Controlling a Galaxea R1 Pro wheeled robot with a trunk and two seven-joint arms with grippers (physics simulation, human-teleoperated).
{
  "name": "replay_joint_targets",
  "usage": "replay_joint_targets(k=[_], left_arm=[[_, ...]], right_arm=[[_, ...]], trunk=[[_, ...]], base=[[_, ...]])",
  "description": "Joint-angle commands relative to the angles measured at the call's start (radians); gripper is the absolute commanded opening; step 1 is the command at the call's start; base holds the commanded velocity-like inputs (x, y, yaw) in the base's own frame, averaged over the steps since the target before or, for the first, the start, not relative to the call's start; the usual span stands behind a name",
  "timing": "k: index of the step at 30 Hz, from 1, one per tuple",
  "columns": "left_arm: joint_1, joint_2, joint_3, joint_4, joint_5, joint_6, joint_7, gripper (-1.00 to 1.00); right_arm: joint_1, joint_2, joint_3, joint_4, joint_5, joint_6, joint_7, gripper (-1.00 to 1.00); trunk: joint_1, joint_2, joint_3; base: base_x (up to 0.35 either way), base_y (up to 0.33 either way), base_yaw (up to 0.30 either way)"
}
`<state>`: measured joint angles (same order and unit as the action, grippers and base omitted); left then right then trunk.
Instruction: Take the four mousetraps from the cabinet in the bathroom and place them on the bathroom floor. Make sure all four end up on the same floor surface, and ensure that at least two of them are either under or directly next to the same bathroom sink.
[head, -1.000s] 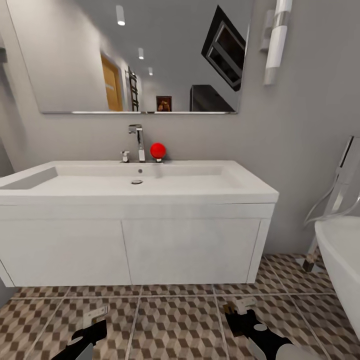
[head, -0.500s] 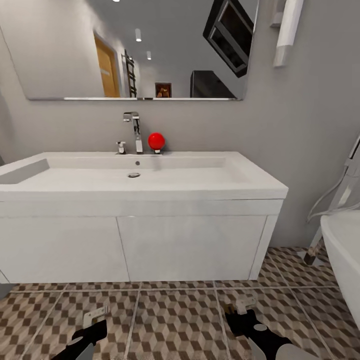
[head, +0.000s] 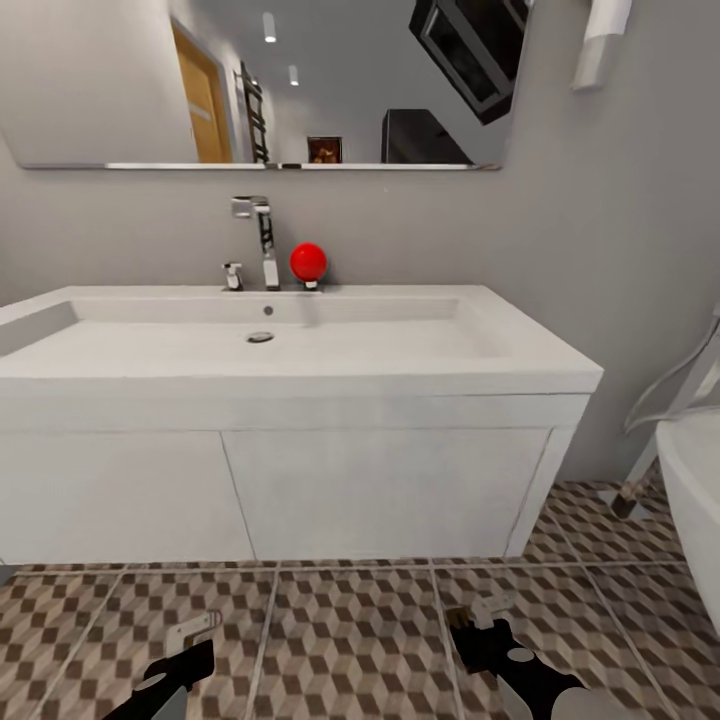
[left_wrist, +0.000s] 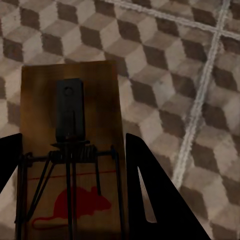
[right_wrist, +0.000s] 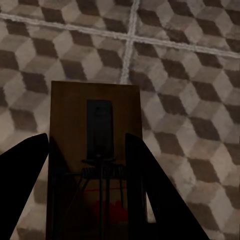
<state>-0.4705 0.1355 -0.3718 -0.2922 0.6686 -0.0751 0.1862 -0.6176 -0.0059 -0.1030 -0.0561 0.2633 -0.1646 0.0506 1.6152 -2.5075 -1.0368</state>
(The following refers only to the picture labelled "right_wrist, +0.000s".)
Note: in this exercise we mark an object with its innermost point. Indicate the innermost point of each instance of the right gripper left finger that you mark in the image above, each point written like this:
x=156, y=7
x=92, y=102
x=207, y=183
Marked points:
x=20, y=167

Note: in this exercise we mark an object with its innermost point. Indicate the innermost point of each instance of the mousetrap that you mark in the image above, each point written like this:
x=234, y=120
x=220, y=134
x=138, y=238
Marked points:
x=87, y=180

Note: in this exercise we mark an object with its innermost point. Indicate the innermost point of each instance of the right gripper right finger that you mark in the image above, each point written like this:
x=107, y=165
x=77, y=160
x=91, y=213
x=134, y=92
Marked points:
x=174, y=219

